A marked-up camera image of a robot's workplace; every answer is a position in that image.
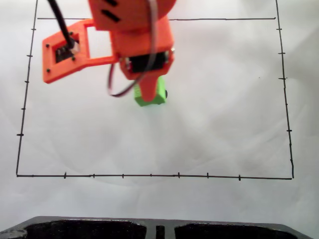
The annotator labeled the thin striped servo cable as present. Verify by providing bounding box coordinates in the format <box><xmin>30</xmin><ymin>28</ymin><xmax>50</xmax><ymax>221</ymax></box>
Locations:
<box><xmin>107</xmin><ymin>0</ymin><xmax>160</xmax><ymax>98</ymax></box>

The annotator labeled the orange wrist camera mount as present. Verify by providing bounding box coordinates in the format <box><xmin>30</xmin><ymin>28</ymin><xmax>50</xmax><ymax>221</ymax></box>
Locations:
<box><xmin>41</xmin><ymin>19</ymin><xmax>120</xmax><ymax>85</ymax></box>

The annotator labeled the thick black camera cable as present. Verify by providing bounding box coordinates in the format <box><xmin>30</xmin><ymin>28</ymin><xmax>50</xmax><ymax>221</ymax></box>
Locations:
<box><xmin>46</xmin><ymin>0</ymin><xmax>81</xmax><ymax>53</ymax></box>

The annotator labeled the white paper sheet black frame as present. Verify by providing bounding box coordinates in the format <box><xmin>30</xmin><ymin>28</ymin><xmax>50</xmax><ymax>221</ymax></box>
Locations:
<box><xmin>0</xmin><ymin>0</ymin><xmax>319</xmax><ymax>236</ymax></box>

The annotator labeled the green textured foam block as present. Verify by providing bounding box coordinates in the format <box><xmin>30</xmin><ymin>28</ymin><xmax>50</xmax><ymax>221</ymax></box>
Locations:
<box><xmin>134</xmin><ymin>76</ymin><xmax>167</xmax><ymax>107</ymax></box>

